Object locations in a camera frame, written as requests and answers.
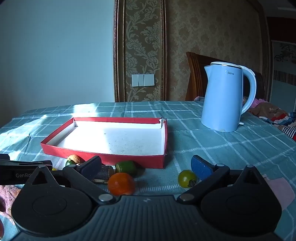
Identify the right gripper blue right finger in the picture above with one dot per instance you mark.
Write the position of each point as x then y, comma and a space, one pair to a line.
209, 178

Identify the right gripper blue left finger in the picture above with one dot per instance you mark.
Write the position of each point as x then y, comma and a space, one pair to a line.
80, 178

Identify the tan longan back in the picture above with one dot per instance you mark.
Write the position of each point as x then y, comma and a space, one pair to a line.
74, 158

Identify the green pointed cucumber end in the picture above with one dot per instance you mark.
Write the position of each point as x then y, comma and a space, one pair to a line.
70, 162

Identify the dark green tomato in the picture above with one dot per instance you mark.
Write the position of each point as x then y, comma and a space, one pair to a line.
187, 179

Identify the orange tangerine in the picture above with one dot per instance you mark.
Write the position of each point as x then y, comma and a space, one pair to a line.
121, 184

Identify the green cucumber chunk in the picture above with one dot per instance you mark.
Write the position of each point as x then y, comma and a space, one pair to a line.
127, 167

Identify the light blue electric kettle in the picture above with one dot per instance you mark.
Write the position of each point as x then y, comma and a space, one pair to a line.
230, 92

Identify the red shallow cardboard tray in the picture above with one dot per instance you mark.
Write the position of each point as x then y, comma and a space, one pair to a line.
113, 139

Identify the pink towel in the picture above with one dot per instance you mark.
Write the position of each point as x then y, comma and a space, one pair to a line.
282, 190

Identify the white wall switch panel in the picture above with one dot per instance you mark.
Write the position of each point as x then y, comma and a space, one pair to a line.
143, 80

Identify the ornate wallpaper panel frame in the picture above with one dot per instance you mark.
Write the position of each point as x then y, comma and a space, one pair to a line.
139, 47

